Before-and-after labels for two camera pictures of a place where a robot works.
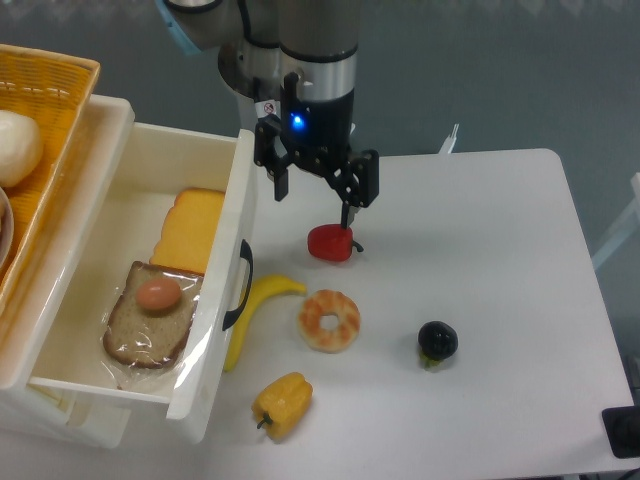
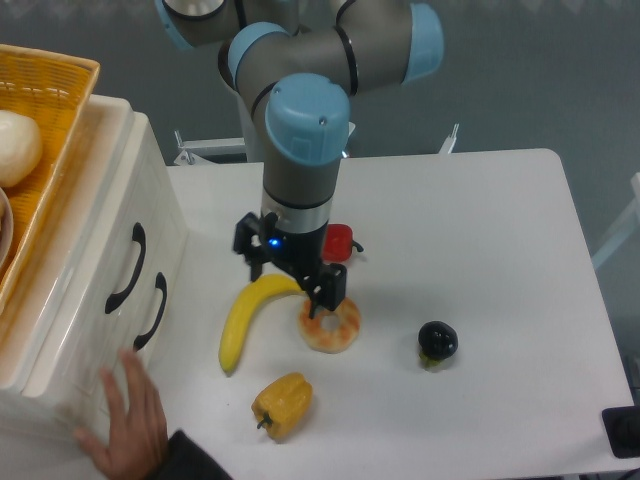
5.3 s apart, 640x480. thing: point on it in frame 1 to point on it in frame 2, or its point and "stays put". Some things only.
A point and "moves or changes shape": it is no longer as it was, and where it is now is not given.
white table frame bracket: [449, 142] stays put
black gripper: [318, 137] to [299, 253]
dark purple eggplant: [436, 341] stays put
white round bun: [21, 148] stays put
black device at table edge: [622, 428] stays put
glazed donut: [329, 301] stays put
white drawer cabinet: [158, 299] moves or changes shape
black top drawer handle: [245, 253] to [139, 235]
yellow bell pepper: [283, 404] stays put
